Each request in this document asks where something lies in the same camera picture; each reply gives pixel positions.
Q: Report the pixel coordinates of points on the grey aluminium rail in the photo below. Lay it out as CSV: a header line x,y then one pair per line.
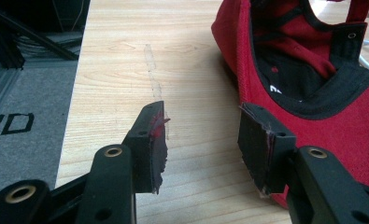
x,y
4,87

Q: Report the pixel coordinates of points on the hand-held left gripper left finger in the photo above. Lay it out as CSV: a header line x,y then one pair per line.
x,y
148,155

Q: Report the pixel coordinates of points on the clear tape strip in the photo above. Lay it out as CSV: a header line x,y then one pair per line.
x,y
154,81

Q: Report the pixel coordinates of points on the red and black cap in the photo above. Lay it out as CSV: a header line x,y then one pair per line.
x,y
344,133

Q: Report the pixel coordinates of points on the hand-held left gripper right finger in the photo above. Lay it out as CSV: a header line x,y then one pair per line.
x,y
257,146

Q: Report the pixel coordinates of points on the black metal frame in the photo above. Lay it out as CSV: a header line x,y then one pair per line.
x,y
4,40

